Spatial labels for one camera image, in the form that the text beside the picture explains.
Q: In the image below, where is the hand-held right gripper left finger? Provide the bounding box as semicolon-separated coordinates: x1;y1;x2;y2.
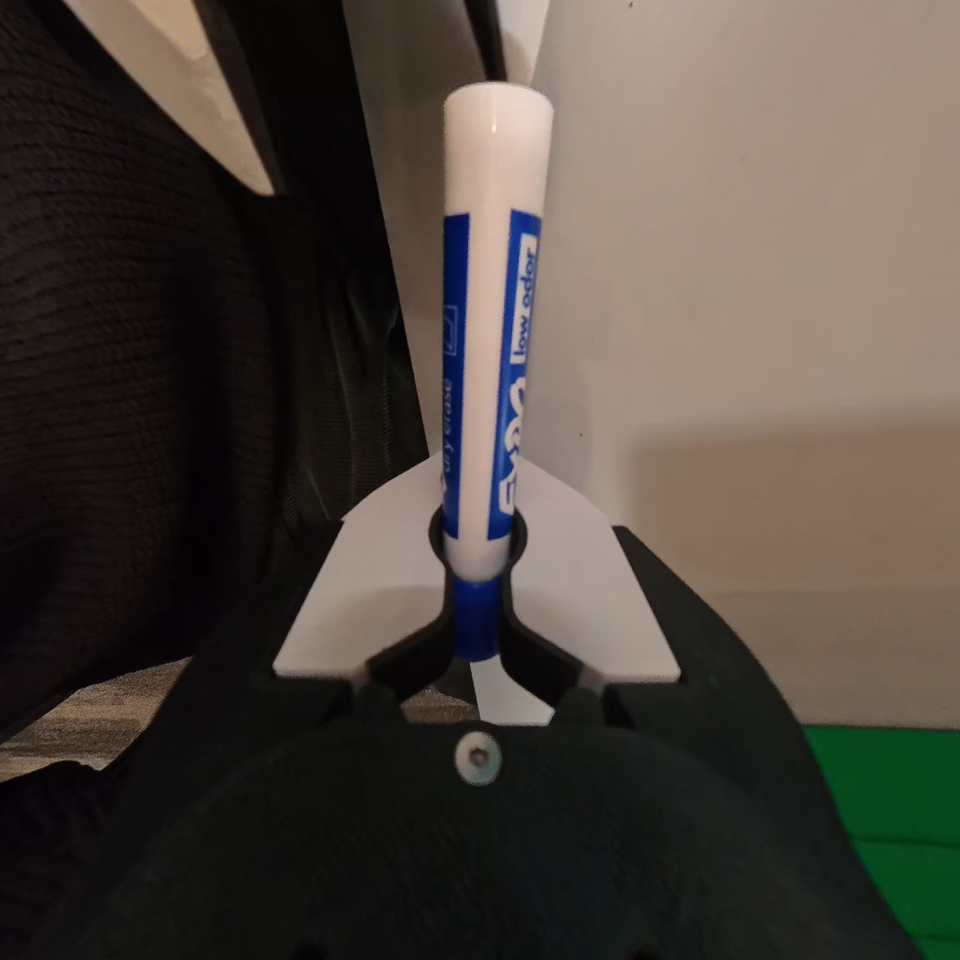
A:
273;459;459;684

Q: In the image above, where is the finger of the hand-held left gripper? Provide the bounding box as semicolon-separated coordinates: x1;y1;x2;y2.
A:
63;0;288;198
461;0;554;85

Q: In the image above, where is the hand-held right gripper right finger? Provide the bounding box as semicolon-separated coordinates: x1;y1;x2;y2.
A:
498;468;684;702

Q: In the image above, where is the blue dry erase marker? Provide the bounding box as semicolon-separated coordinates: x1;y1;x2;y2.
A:
441;84;556;663

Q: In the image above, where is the green plastic bin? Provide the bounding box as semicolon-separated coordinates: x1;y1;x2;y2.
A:
802;723;960;960

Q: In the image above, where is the grey desk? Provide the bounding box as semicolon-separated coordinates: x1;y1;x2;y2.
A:
341;0;960;729

